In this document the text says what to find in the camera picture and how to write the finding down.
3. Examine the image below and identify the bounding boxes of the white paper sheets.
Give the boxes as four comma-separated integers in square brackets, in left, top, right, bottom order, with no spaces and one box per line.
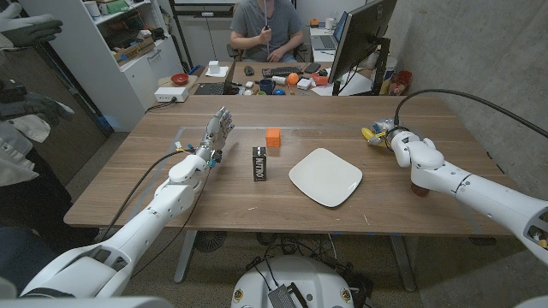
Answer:
[311,70,373,97]

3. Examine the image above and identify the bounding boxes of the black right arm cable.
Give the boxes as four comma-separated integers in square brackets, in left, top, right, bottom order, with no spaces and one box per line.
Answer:
[393,88,548,139]

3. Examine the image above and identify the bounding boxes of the black laptop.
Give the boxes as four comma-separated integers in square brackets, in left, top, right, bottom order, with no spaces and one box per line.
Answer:
[194,62,236,96]

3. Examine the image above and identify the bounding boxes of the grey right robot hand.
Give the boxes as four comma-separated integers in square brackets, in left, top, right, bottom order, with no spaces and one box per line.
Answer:
[361,118,402,149]

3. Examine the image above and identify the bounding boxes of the black nitro box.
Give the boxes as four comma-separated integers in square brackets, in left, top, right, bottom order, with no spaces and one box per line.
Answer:
[252,146,268,182]

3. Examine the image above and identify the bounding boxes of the white shelf cabinet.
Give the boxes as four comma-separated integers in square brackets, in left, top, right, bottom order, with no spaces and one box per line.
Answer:
[19,0,185,133]

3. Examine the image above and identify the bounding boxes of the black keyboard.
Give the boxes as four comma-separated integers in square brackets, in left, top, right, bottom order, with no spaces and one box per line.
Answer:
[262,66,303,79]

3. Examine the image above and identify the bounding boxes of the red bag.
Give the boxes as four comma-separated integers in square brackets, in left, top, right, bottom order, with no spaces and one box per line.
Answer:
[388,70,414,96]

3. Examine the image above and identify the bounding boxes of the black monitor stand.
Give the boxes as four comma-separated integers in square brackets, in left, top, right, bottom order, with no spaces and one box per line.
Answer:
[371,37,391,96]

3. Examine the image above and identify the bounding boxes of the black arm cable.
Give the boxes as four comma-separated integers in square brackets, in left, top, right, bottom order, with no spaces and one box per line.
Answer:
[393,88,548,139]
[100,147,196,249]

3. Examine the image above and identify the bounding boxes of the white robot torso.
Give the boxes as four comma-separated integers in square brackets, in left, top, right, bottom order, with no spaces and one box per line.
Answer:
[230,255,355,308]

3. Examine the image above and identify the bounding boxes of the seated person grey shirt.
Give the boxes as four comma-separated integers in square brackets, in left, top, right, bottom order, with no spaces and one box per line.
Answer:
[229,0,304,63]

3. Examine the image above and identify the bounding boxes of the silver laptop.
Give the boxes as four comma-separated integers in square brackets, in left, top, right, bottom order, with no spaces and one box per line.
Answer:
[310,11,348,51]

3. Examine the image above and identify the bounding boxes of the white power box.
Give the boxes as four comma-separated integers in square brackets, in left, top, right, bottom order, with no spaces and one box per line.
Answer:
[153,86,189,104]

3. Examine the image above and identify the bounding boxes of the standing person white coat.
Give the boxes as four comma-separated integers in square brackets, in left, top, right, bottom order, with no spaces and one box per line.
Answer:
[0,0,102,296]

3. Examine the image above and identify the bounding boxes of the cardboard box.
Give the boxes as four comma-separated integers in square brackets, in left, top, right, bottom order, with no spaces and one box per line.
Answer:
[111,36,156,64]

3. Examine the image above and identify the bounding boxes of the thin white stick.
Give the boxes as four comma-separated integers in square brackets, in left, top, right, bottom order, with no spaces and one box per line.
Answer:
[262,0,271,52]

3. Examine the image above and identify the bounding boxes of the black floor fan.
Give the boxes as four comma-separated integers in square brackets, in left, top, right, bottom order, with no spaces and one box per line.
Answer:
[194,230,229,253]

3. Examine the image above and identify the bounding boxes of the orange block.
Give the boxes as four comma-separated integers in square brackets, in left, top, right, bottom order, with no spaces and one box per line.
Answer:
[265,127,282,148]

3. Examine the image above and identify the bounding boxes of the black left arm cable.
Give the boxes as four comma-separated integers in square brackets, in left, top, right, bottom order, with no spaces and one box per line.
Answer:
[100,147,196,249]

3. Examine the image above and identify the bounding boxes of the grey ribbed module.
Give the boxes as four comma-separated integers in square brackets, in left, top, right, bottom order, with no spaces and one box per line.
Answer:
[267,281,309,308]

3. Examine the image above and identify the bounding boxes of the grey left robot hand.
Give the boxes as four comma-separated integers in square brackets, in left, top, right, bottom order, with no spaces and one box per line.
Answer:
[194,106,235,166]

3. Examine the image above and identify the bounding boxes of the grey table leg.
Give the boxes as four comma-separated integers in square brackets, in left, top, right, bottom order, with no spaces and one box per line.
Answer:
[388,234,417,293]
[174,229,198,284]

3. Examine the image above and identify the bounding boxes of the black floor cable bundle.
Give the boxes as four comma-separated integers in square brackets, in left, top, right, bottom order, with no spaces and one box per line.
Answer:
[246,233,373,300]

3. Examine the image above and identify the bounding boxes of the white paper plate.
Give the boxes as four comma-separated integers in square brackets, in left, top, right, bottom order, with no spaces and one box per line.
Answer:
[288,147,364,209]

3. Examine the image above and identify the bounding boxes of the black computer monitor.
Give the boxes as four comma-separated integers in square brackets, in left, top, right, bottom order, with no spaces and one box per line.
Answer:
[328,0,398,85]

